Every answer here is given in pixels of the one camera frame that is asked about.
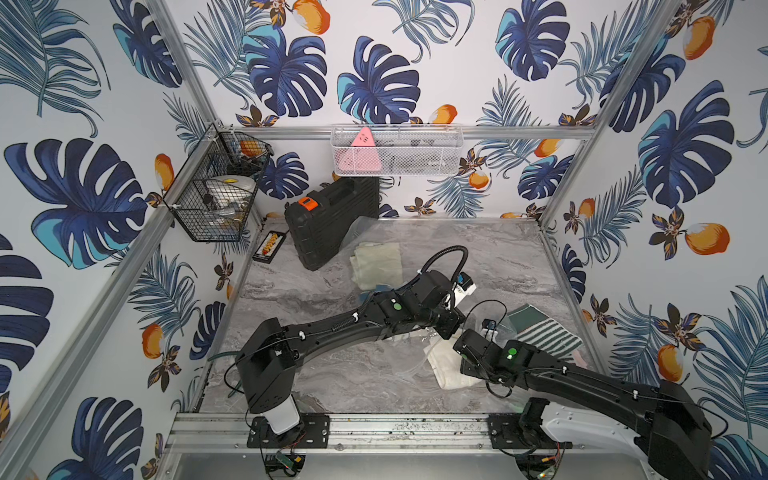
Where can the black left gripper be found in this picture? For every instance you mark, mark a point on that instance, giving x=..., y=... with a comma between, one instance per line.
x=450, y=321

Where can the clear plastic vacuum bag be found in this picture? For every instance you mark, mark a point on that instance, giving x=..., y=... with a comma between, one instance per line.
x=394, y=376

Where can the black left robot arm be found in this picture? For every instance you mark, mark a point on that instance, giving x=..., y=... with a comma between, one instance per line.
x=268, y=361

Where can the small black orange box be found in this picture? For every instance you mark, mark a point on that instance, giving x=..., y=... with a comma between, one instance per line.
x=269, y=246

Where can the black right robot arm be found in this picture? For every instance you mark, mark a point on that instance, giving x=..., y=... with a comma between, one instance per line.
x=670, y=429

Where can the black wire basket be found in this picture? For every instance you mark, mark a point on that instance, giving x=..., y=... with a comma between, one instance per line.
x=217, y=192

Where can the cream and teal towel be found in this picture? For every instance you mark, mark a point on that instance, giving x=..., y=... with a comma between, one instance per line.
x=370, y=297

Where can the clear wall-mounted tray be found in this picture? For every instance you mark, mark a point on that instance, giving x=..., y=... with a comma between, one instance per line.
x=409, y=150

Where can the green striped folded towel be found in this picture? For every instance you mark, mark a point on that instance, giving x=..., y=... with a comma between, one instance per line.
x=534, y=327

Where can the pink triangle object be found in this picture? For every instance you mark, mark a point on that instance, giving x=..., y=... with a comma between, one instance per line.
x=360, y=156

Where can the white towel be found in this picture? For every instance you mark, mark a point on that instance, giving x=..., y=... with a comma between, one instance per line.
x=445, y=364

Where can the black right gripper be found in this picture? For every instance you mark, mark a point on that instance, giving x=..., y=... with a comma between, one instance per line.
x=466, y=370

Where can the aluminium front rail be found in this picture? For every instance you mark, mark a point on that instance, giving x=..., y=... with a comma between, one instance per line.
x=561, y=428

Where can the black plastic tool case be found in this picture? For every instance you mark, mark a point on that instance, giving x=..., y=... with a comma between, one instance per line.
x=319, y=221

